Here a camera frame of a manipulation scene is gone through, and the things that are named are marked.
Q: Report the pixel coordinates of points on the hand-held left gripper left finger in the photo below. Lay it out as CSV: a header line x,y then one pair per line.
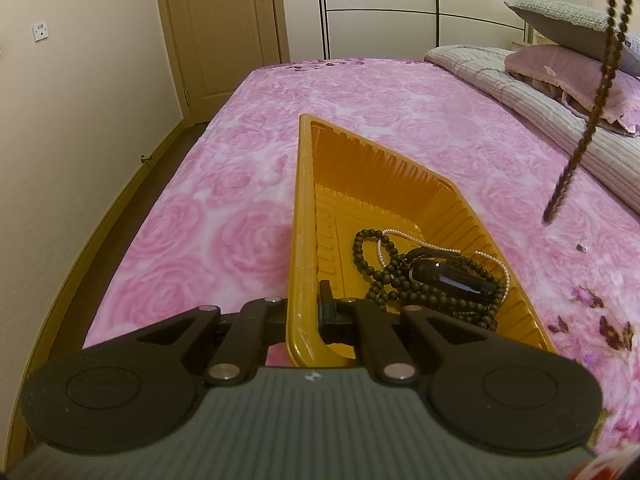
x,y
270,317

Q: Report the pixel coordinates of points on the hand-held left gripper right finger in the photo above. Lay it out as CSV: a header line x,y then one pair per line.
x,y
327,311

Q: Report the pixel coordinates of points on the orange plastic tray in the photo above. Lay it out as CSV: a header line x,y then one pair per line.
x,y
370,185

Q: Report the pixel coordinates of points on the grey pillow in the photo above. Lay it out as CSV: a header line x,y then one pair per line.
x,y
565,25

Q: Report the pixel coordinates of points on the pink pillow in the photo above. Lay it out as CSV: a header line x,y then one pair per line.
x,y
560,67

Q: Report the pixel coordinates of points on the black wristwatch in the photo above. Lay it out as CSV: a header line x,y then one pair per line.
x,y
450,277

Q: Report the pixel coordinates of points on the pink floral bed sheet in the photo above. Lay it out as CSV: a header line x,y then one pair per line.
x,y
225,160

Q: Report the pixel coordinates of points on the striped grey quilt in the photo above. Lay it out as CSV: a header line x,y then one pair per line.
x,y
510,90

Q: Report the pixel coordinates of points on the white wardrobe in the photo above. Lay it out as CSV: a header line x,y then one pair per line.
x,y
385,5

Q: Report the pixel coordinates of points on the brown wooden door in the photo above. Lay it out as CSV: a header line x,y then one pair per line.
x,y
225,35

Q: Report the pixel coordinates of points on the white wall socket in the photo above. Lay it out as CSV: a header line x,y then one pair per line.
x,y
41,31

